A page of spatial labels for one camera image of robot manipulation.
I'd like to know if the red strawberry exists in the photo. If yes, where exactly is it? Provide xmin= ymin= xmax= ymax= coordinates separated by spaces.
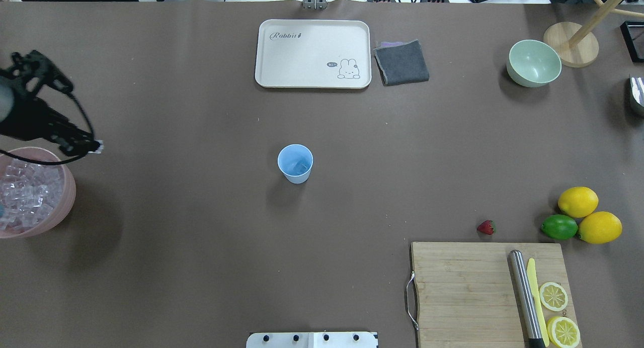
xmin=476 ymin=220 xmax=496 ymax=235

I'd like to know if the lemon half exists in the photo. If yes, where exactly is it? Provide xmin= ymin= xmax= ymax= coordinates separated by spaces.
xmin=538 ymin=282 xmax=570 ymax=312
xmin=546 ymin=316 xmax=581 ymax=347

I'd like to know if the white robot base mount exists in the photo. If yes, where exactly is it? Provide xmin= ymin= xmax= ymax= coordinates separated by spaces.
xmin=246 ymin=330 xmax=379 ymax=347

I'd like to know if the wooden cutting board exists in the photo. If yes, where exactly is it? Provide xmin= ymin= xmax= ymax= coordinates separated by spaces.
xmin=410 ymin=242 xmax=571 ymax=347

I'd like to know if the lemon half lower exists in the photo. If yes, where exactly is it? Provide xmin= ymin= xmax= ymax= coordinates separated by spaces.
xmin=546 ymin=316 xmax=581 ymax=347

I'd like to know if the yellow lemon lower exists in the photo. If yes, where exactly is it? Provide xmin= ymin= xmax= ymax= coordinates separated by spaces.
xmin=577 ymin=211 xmax=623 ymax=244

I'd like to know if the cream rabbit tray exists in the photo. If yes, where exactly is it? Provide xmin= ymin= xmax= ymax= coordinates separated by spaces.
xmin=255 ymin=20 xmax=372 ymax=90

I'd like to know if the wooden cup tree stand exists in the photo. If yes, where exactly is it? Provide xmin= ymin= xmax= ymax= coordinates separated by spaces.
xmin=543 ymin=0 xmax=643 ymax=68

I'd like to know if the steel muddler rod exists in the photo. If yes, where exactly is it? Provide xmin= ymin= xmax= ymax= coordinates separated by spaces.
xmin=509 ymin=249 xmax=545 ymax=347

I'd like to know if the light blue plastic cup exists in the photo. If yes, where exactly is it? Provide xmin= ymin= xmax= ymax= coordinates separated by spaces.
xmin=277 ymin=144 xmax=314 ymax=185

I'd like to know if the clear ice cubes pile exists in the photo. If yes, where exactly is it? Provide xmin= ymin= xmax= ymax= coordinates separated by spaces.
xmin=1 ymin=159 xmax=64 ymax=233

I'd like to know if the pink bowl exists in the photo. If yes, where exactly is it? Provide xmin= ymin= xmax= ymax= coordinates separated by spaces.
xmin=2 ymin=154 xmax=76 ymax=239

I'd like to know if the yellow plastic knife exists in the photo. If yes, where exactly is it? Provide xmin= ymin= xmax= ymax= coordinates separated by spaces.
xmin=526 ymin=258 xmax=550 ymax=347

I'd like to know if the mint green bowl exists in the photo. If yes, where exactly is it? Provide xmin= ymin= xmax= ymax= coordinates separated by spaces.
xmin=506 ymin=39 xmax=562 ymax=88

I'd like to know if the green lime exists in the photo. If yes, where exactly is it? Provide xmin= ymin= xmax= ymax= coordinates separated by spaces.
xmin=540 ymin=214 xmax=579 ymax=240

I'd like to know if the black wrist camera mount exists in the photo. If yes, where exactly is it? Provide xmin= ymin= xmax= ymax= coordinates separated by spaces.
xmin=2 ymin=50 xmax=74 ymax=100

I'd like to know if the grey folded cloth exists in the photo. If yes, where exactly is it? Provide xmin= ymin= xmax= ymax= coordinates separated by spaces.
xmin=373 ymin=39 xmax=430 ymax=86

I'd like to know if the black camera cable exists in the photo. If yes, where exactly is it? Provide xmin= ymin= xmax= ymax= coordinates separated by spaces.
xmin=0 ymin=92 xmax=97 ymax=166

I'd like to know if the lemon half upper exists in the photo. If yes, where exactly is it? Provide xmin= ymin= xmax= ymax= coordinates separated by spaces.
xmin=538 ymin=282 xmax=570 ymax=312

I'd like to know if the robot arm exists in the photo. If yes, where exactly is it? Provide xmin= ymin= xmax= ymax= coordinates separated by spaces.
xmin=1 ymin=77 xmax=104 ymax=157

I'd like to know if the yellow lemon upper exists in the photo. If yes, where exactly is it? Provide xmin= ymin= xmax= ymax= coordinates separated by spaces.
xmin=557 ymin=186 xmax=599 ymax=218

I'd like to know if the yellow lemon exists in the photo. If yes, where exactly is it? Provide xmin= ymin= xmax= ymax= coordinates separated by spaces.
xmin=557 ymin=186 xmax=599 ymax=218
xmin=577 ymin=211 xmax=623 ymax=244

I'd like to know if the steel ice scoop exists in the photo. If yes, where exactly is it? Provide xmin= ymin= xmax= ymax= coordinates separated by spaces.
xmin=628 ymin=75 xmax=643 ymax=119

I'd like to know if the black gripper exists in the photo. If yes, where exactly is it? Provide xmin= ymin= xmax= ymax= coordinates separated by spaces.
xmin=1 ymin=98 xmax=101 ymax=155

